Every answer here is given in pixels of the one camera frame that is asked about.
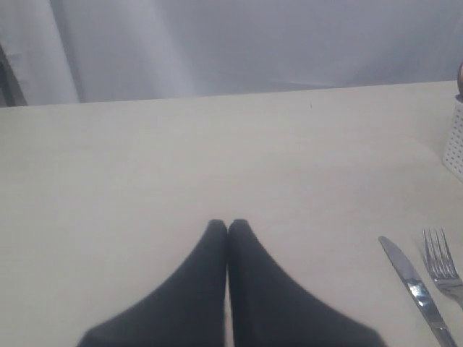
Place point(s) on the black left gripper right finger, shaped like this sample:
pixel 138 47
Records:
pixel 269 308

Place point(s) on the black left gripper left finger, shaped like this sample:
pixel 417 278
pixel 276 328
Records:
pixel 187 309

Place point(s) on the silver table knife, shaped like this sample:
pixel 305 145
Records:
pixel 418 291

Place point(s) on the silver fork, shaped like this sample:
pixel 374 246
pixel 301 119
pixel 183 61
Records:
pixel 440 264

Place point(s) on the white perforated plastic basket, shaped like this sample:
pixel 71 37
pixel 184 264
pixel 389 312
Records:
pixel 452 157

